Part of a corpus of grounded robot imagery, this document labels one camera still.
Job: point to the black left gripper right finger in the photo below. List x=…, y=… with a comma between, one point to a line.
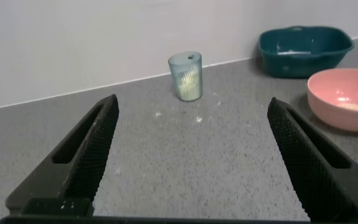
x=315, y=174

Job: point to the teal plastic basin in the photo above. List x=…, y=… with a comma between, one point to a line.
x=303, y=62

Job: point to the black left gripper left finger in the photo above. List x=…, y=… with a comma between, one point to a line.
x=82, y=161

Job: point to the clear ribbed glass cup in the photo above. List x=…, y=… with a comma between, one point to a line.
x=186, y=81

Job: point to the pink bowl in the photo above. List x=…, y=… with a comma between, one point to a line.
x=337, y=118

